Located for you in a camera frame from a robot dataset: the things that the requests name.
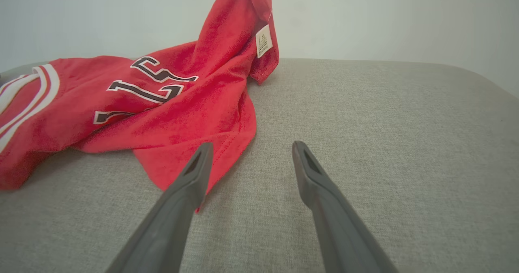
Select red Bulls jersey white sleeves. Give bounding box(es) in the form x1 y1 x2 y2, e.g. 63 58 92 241
0 0 280 213

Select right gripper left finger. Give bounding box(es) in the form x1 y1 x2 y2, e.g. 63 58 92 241
105 142 214 273

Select grey fabric sofa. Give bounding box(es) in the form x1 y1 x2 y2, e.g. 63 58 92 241
0 58 519 273

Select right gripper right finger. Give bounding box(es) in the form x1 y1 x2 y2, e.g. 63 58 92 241
292 141 400 273

